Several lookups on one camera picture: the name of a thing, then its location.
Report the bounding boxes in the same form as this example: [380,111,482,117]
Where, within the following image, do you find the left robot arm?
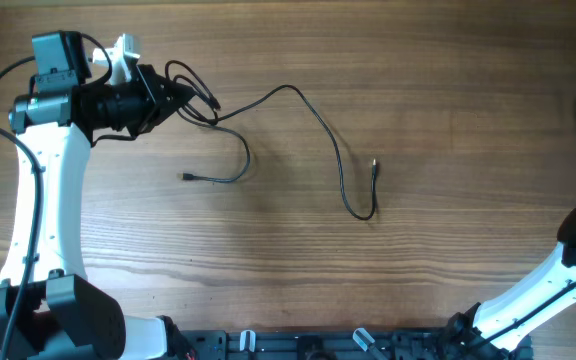
[0,31,198,359]

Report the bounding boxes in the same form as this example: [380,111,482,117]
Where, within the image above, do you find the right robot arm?
[439,207,576,359]

